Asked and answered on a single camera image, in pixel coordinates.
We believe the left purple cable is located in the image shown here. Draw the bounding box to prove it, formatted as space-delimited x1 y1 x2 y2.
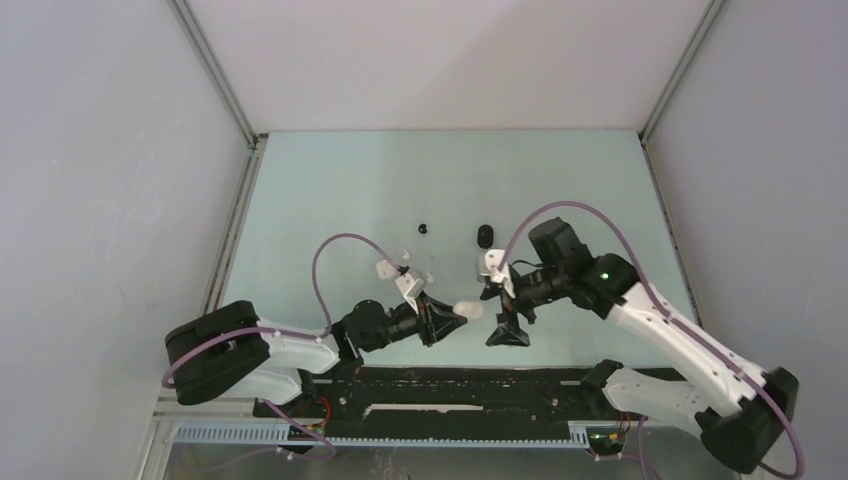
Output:
161 232 405 392

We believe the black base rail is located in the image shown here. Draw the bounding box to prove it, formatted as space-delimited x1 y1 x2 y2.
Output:
252 366 639 443

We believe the white oval charging case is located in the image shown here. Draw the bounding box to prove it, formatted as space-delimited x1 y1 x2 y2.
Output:
452 301 485 320

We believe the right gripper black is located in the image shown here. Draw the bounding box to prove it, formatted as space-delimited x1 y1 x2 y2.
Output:
481 264 568 346

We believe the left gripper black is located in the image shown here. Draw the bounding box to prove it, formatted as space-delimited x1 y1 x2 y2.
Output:
361 289 466 352

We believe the purple cable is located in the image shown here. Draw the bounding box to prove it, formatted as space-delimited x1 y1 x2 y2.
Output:
496 200 806 480
161 232 405 392

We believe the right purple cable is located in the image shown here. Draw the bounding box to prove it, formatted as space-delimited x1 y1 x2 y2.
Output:
496 200 806 480

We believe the left aluminium frame post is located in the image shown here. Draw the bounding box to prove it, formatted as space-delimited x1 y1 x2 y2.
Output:
168 1 258 314

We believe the right aluminium frame post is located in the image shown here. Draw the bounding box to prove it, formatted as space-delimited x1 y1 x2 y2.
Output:
638 0 730 322

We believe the aluminium frame post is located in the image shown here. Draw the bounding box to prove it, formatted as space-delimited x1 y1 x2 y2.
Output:
168 1 258 314
638 0 730 322

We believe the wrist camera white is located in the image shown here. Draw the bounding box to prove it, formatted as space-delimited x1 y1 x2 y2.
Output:
477 249 516 301
395 268 428 300

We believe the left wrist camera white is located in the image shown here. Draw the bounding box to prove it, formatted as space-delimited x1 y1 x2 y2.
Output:
395 268 428 300

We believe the black oval charging case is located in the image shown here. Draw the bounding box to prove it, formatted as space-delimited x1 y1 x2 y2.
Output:
476 224 495 250

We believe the blue-grey cable duct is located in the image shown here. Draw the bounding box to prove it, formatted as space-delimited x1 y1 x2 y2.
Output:
173 423 594 450

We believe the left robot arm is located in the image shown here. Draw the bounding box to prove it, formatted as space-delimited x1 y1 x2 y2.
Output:
162 294 483 417

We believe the white square charging case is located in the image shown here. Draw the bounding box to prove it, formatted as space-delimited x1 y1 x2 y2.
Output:
375 259 398 281

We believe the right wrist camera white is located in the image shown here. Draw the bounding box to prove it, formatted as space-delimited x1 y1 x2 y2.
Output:
477 249 516 301

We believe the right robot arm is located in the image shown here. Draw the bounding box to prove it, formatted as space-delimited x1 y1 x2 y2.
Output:
478 217 799 474

